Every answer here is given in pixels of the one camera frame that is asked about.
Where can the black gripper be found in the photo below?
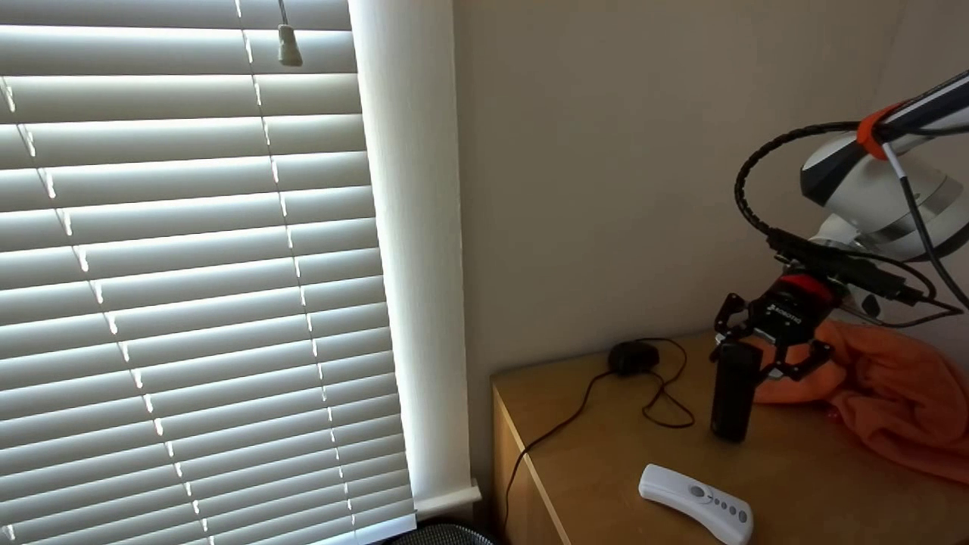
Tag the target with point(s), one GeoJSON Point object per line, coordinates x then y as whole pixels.
{"type": "Point", "coordinates": [791, 308]}

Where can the black remote control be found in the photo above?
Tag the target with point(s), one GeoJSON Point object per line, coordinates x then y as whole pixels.
{"type": "Point", "coordinates": [735, 394]}

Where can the white remote control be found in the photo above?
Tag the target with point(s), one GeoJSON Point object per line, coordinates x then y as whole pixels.
{"type": "Point", "coordinates": [696, 501]}

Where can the black round plug adapter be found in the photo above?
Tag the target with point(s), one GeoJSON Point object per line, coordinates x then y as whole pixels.
{"type": "Point", "coordinates": [635, 358]}

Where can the orange cloth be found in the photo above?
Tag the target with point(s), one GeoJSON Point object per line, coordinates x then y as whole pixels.
{"type": "Point", "coordinates": [898, 404]}

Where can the light wooden desk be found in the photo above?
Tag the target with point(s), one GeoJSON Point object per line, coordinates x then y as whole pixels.
{"type": "Point", "coordinates": [606, 473]}

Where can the black waste bin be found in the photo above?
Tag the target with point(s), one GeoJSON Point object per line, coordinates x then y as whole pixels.
{"type": "Point", "coordinates": [441, 533]}

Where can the white window blinds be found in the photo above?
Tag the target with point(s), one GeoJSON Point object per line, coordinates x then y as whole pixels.
{"type": "Point", "coordinates": [181, 282]}

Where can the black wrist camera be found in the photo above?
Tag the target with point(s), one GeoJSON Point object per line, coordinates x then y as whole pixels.
{"type": "Point", "coordinates": [850, 268]}

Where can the white window frame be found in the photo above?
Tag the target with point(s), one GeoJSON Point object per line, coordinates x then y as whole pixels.
{"type": "Point", "coordinates": [418, 251]}

